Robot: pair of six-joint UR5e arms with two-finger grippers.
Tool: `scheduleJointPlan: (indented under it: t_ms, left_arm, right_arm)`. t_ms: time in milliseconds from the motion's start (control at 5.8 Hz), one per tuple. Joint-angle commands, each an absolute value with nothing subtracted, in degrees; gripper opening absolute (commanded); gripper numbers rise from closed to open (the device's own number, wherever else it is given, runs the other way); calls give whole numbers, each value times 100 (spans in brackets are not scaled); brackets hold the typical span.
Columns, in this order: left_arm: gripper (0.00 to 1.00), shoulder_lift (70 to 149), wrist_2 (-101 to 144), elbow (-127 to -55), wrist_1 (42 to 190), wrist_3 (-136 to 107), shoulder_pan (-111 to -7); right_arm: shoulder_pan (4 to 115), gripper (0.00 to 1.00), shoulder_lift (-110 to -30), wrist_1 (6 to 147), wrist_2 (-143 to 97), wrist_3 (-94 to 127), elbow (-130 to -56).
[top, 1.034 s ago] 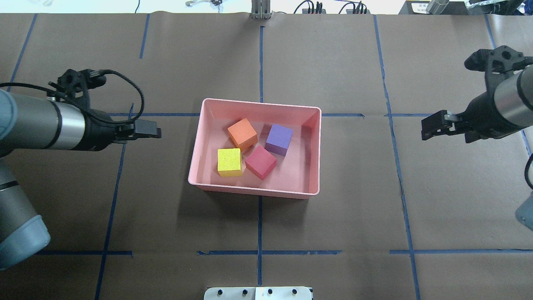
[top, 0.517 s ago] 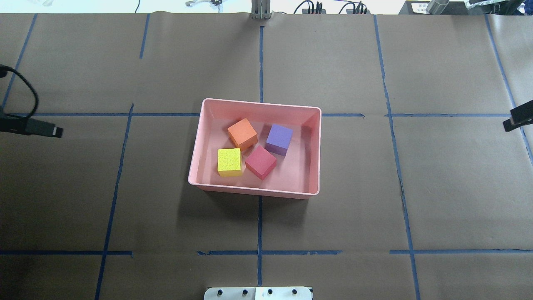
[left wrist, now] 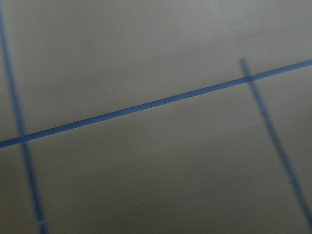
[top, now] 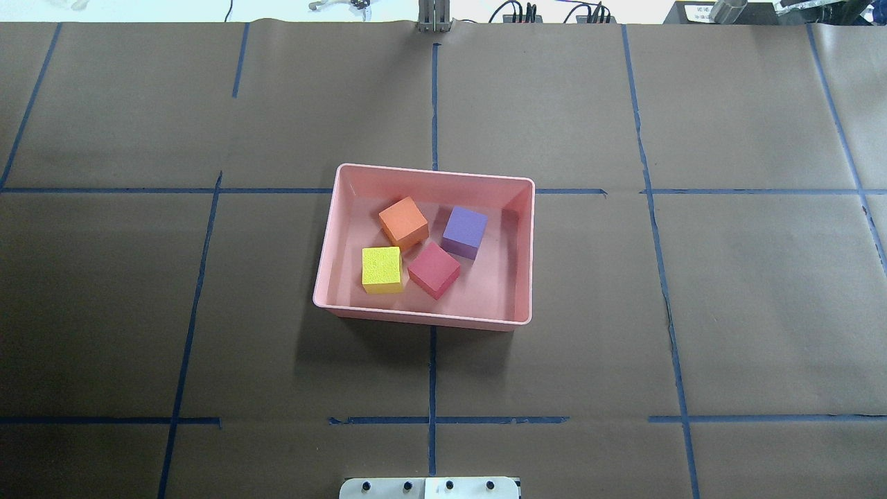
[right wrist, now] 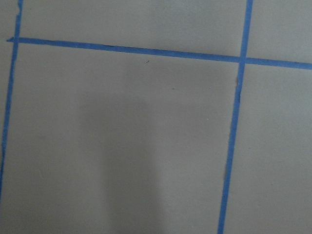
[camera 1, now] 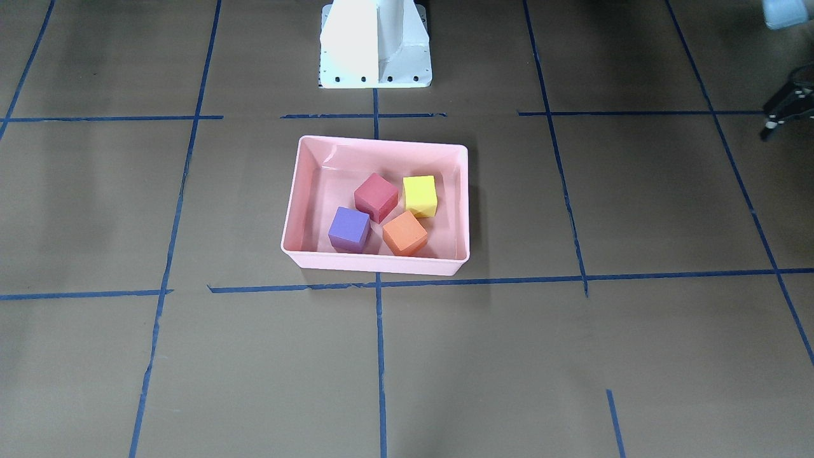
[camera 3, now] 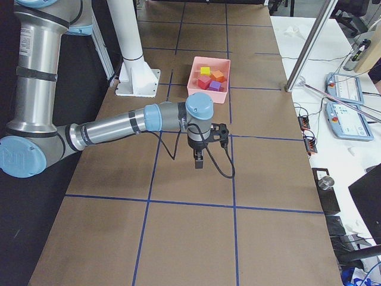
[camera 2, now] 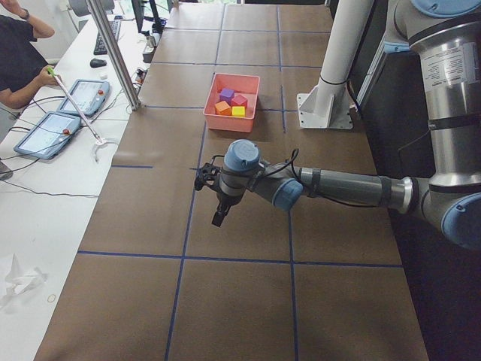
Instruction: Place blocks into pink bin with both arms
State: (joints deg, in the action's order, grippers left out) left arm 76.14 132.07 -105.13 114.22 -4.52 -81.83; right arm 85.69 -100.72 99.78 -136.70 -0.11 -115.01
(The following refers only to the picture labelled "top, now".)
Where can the yellow foam block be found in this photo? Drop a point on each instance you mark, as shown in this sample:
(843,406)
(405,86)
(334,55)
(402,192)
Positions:
(381,271)

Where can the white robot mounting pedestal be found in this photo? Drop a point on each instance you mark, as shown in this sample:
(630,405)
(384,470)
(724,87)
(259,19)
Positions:
(432,487)

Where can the aluminium frame post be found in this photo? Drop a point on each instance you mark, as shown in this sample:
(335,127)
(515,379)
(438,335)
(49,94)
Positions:
(434,16)

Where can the purple foam block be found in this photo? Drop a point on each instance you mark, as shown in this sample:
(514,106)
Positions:
(464,232)

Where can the red foam block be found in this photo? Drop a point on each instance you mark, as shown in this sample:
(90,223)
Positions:
(434,270)

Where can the orange foam block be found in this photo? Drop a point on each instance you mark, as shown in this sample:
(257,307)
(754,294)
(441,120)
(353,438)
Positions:
(404,224)

